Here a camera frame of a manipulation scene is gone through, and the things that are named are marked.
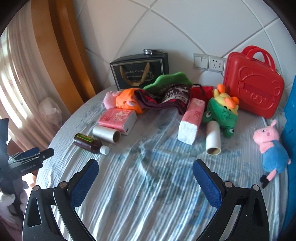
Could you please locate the pink pig plush red dress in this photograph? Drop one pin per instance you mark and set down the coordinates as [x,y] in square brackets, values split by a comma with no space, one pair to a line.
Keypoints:
[203,91]

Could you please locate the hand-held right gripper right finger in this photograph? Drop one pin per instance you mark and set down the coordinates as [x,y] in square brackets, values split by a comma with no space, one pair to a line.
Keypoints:
[208,183]

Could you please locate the dark patterned cloth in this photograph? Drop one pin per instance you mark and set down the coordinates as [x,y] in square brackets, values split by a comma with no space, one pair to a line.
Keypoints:
[173,97]

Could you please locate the beige curtain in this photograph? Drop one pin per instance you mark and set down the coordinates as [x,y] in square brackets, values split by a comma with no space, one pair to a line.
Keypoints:
[20,81]

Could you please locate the wooden wall frame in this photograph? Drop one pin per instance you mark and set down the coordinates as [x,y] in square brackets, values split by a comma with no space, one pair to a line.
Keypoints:
[64,46]

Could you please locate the green frog plush toy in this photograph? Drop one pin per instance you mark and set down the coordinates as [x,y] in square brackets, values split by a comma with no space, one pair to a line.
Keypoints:
[222,113]

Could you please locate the pink pig plush blue outfit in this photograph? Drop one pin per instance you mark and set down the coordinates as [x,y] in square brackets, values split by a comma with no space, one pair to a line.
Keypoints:
[275,153]

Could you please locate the white wall switch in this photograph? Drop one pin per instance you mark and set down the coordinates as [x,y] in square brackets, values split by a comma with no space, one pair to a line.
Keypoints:
[200,61]

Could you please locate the brown bottle white cap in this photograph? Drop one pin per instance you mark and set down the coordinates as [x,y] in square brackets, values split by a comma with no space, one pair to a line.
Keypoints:
[86,142]

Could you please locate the white wall socket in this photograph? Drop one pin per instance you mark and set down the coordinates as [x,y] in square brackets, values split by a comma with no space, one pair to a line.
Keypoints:
[216,63]

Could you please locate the red toy suitcase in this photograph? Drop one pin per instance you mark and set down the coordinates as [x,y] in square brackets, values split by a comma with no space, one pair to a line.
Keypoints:
[254,88]

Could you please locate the blue plastic crate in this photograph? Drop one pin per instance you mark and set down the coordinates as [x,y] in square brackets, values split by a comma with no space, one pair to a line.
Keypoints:
[290,115]

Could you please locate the striped bed sheet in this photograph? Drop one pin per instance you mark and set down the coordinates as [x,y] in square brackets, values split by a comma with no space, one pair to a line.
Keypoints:
[150,185]

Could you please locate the pink pig plush orange outfit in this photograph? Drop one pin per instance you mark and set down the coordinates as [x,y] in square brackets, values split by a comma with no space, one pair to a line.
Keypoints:
[124,98]

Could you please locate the black gift box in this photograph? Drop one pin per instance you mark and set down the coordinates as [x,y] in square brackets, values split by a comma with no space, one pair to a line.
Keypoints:
[129,69]

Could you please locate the green cloth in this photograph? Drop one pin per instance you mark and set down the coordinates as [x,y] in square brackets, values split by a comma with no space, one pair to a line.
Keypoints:
[171,80]

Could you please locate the white cardboard tube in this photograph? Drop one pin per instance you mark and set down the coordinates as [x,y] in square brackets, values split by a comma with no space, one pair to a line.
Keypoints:
[212,139]

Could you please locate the clear plastic bag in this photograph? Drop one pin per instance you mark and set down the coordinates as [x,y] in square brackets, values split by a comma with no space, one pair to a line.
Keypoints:
[49,111]

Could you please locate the person's left hand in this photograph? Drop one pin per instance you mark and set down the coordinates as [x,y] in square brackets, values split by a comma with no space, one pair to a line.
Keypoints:
[9,204]

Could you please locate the pink tissue pack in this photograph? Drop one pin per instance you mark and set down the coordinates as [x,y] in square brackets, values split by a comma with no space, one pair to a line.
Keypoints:
[115,118]
[192,118]

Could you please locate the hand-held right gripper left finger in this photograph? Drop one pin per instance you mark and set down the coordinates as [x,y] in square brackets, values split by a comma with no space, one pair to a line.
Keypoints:
[84,183]

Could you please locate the silver metal clip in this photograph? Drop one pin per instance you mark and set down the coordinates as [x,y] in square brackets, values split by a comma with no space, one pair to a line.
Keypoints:
[150,52]

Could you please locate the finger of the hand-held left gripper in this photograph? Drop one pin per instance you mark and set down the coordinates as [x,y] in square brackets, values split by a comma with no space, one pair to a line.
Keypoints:
[25,154]
[46,153]

